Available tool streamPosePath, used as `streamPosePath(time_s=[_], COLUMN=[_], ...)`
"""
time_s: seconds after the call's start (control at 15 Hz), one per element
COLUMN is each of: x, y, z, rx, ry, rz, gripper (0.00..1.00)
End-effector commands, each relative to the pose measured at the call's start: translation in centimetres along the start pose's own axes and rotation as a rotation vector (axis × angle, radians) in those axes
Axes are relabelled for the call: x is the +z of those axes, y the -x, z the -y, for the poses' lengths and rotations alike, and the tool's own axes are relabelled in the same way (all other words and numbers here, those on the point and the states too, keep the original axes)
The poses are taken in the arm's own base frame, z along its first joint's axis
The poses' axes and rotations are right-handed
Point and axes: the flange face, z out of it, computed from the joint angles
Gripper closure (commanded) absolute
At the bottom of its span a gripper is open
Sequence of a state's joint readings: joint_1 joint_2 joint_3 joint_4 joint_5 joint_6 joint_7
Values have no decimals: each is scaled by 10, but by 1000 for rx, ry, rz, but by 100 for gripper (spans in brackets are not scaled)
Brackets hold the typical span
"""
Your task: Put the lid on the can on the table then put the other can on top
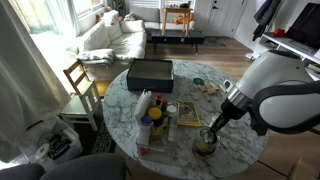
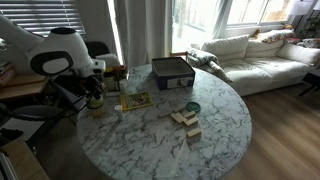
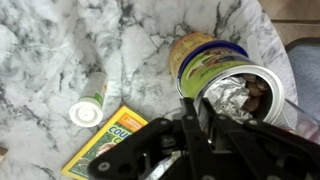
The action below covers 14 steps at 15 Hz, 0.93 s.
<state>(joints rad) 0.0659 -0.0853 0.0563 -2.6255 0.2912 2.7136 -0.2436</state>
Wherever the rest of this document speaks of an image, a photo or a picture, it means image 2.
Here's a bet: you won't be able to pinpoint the white flat board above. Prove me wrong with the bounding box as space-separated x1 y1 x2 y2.
0 117 49 141

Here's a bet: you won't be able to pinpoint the brown cardboard box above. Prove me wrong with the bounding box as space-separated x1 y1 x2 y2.
0 138 51 180

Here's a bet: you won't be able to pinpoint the white window blinds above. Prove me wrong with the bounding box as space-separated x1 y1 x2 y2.
0 0 86 38

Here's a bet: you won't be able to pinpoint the navy open cardboard box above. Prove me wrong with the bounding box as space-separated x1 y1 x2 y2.
151 56 197 91

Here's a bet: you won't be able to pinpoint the stack of books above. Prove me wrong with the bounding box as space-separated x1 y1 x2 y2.
0 62 16 87

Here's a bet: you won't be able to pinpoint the green round lid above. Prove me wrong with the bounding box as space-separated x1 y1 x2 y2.
185 101 202 113

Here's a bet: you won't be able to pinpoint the green house plant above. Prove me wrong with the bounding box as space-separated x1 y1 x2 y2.
299 16 320 40

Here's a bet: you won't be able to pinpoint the wooden chair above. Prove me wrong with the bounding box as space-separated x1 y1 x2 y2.
169 50 190 63

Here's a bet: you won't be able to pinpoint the wooden desk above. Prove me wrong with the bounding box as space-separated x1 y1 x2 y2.
0 73 51 101

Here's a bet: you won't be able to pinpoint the white window frame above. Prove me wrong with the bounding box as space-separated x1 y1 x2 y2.
171 0 320 38

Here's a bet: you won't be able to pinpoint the small wooden block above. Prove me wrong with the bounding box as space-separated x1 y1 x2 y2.
158 109 174 118
172 104 187 113
181 110 197 119
169 112 188 124
184 116 200 127
185 127 203 138

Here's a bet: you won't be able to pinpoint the grey folded blanket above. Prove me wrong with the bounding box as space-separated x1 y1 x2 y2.
187 48 234 83

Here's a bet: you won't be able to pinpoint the floral sofa pillow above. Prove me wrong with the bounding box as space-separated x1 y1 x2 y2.
256 29 296 44

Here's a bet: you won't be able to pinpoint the black cloth item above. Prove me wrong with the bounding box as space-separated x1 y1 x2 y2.
0 128 24 145

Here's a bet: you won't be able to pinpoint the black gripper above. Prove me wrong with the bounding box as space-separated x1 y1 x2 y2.
74 74 105 103

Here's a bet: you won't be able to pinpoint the white sheer curtain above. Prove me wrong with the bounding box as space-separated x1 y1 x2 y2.
113 0 174 68

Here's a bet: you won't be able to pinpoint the black coffee table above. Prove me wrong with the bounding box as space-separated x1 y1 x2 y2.
298 71 320 98

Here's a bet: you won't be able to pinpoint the white cap bottle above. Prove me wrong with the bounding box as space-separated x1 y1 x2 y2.
118 78 129 95

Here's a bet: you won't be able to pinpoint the small white pill bottle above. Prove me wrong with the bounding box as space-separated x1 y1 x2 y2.
114 104 124 122

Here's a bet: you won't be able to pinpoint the white shade floor lamp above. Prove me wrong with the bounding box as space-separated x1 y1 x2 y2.
288 0 313 34

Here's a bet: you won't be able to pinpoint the white sectional sofa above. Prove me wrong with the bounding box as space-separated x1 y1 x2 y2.
188 29 320 98

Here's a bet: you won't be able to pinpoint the black office chair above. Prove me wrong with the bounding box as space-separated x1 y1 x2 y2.
84 40 111 60

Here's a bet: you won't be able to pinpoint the patterned sofa pillow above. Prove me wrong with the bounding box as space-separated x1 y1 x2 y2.
295 37 320 50

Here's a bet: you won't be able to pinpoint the yellow picture book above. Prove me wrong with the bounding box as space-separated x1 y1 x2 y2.
119 91 154 112

